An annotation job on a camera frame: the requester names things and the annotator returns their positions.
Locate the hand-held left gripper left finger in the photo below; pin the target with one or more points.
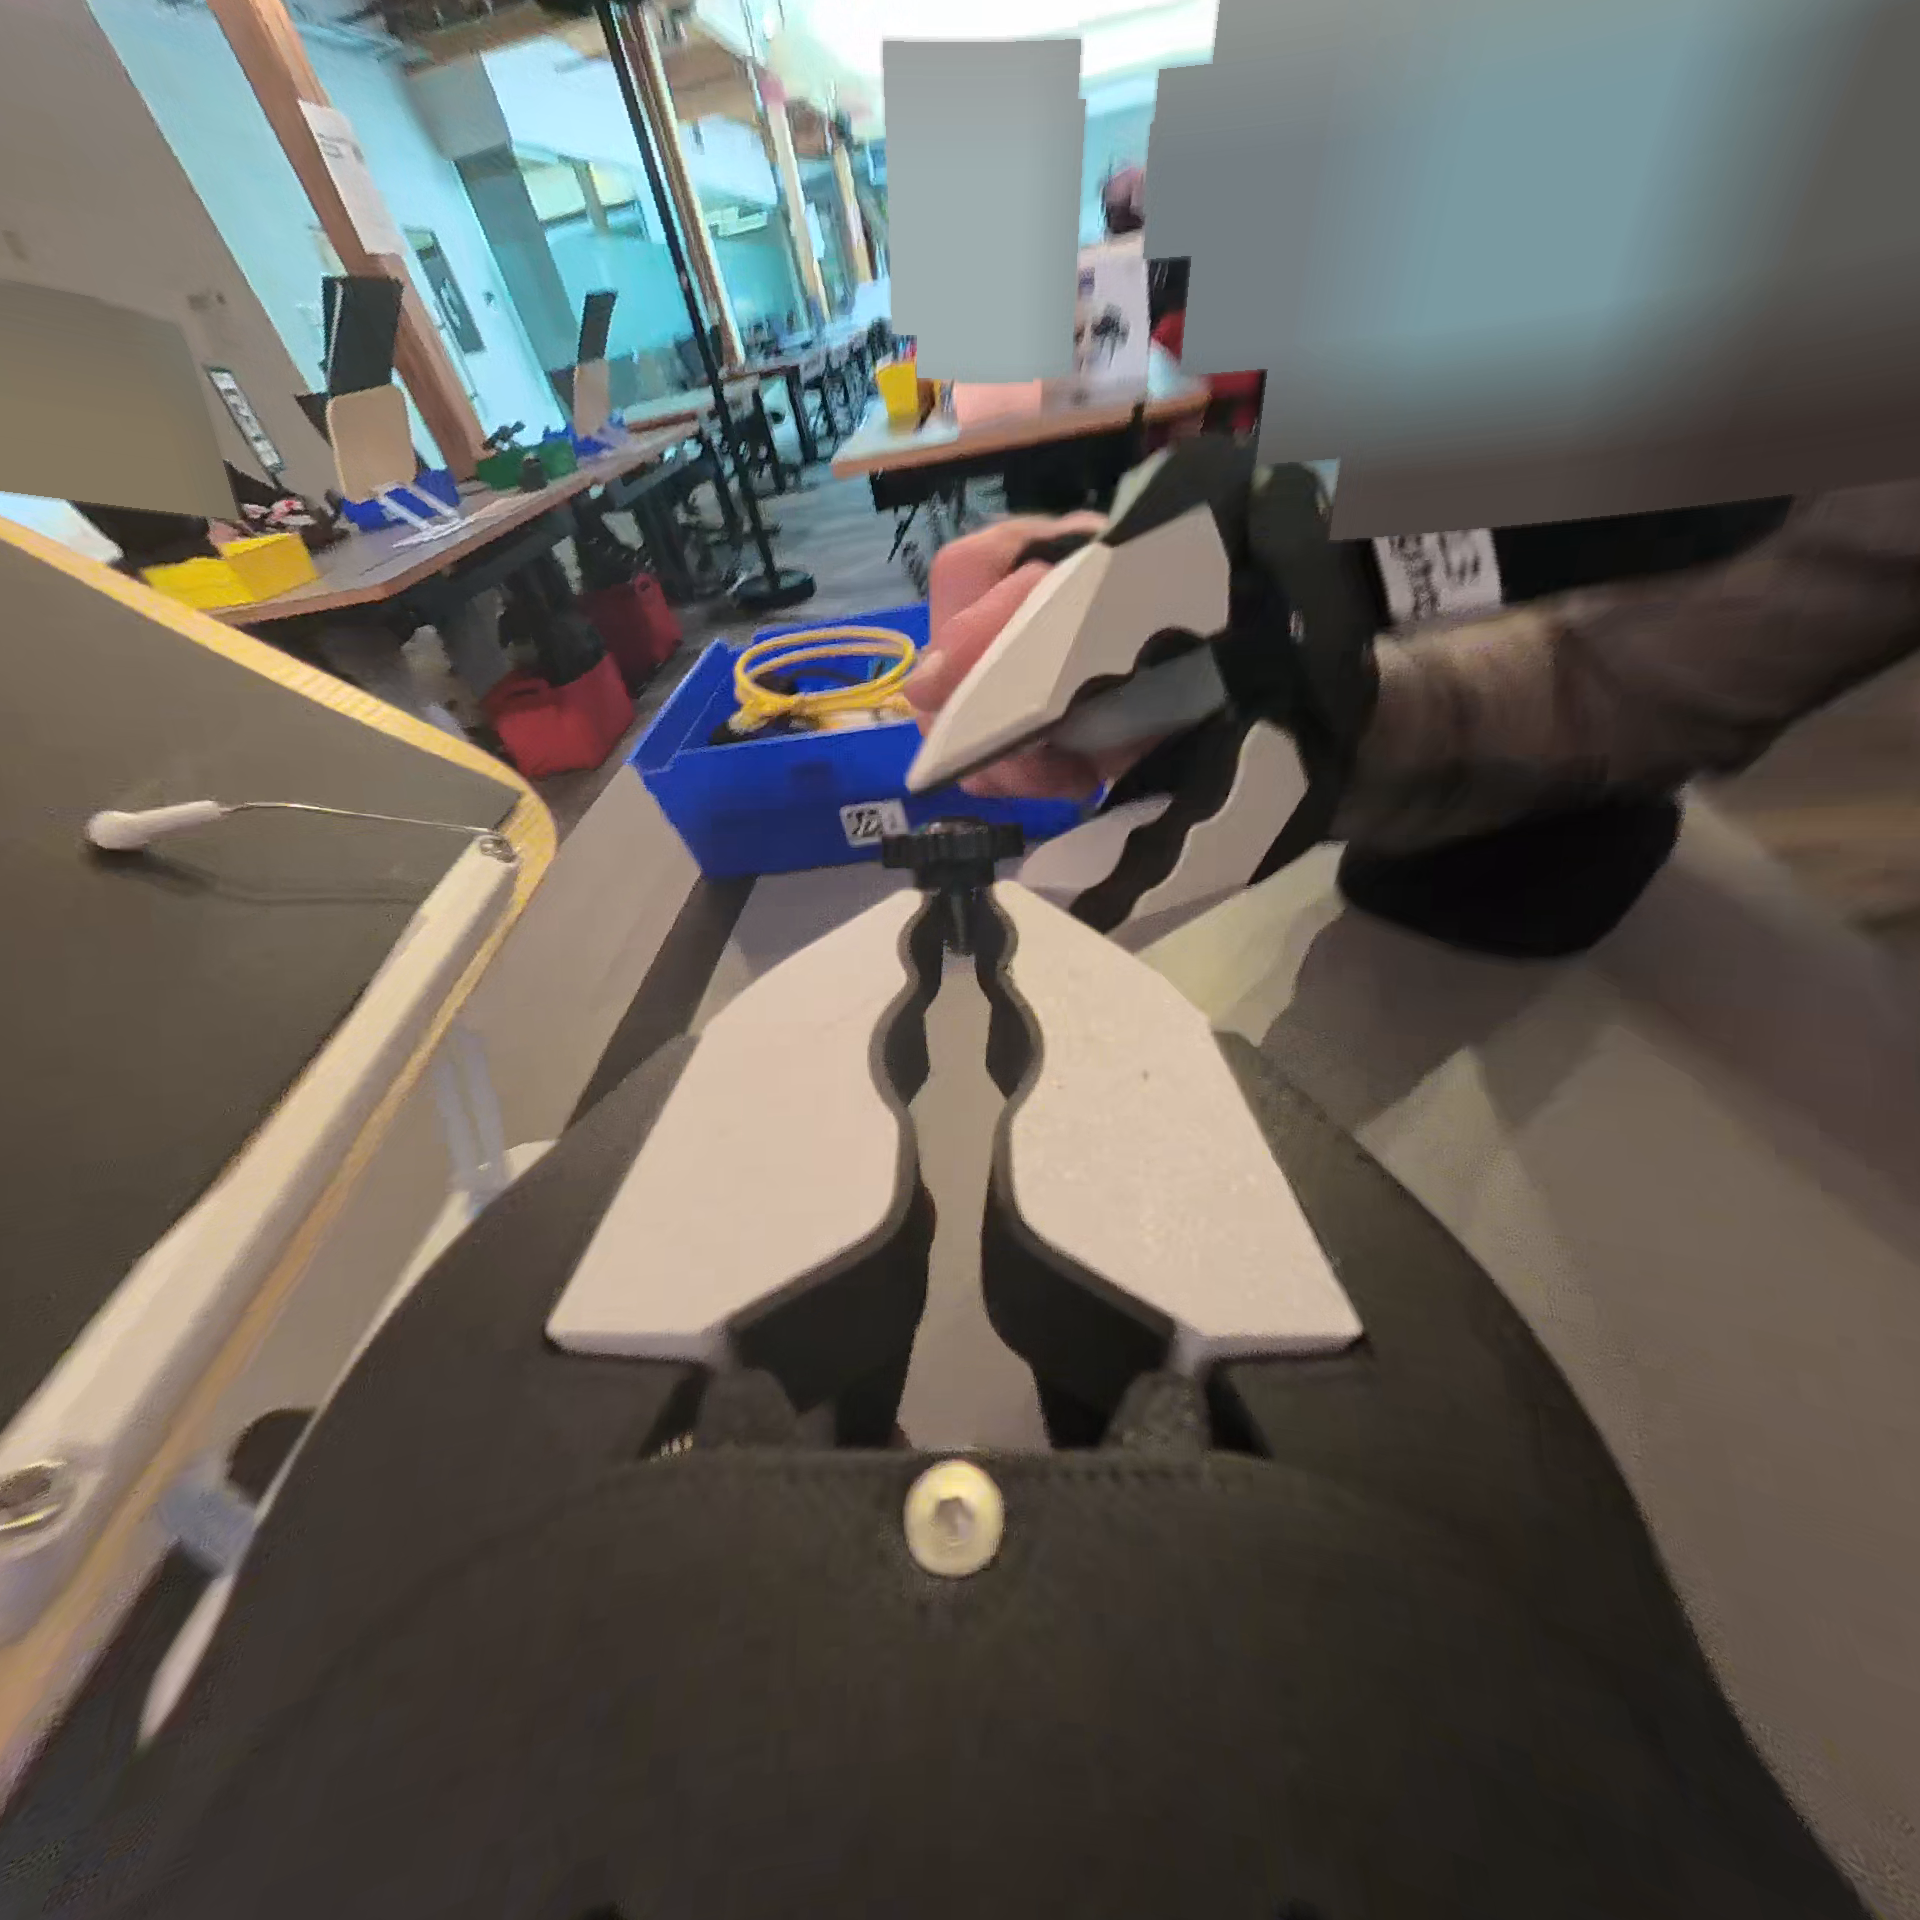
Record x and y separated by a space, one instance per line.
734 1170

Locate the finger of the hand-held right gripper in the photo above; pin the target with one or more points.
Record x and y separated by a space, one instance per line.
1110 615
1252 795

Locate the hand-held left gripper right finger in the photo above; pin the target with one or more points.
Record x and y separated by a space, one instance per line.
1171 1170

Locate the small black spring part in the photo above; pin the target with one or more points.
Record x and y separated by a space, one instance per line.
953 851

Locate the blue plastic bin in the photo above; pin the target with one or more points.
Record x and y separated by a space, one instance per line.
780 795

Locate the person's right forearm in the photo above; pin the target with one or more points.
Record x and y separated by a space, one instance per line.
1620 675

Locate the person's right hand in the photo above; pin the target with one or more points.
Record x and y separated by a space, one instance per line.
975 600

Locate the wooden work table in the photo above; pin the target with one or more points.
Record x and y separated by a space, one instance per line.
1019 428

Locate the mannequin head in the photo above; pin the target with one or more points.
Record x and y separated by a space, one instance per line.
1003 403

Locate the white product box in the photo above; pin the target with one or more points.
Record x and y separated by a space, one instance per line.
1110 315

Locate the red storage box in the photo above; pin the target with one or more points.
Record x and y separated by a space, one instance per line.
563 720
639 623

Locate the black pole stand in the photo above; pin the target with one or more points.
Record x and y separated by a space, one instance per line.
682 299

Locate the small tan board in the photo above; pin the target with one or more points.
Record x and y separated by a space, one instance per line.
590 394
372 441

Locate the small black board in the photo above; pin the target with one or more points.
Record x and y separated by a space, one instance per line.
596 323
364 329

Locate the green bin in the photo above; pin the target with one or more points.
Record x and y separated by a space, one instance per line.
523 465

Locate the grey-topped wooden board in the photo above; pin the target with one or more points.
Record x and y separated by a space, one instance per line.
182 931

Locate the long wooden desk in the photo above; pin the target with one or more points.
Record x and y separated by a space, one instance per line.
450 534

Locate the small blue bin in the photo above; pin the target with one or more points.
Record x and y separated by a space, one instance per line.
399 504

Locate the low yellow bin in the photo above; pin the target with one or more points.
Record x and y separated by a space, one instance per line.
274 562
187 582

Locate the white paper notice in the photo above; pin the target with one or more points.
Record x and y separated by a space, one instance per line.
353 172

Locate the wall poster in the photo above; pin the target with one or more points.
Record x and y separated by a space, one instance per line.
446 294

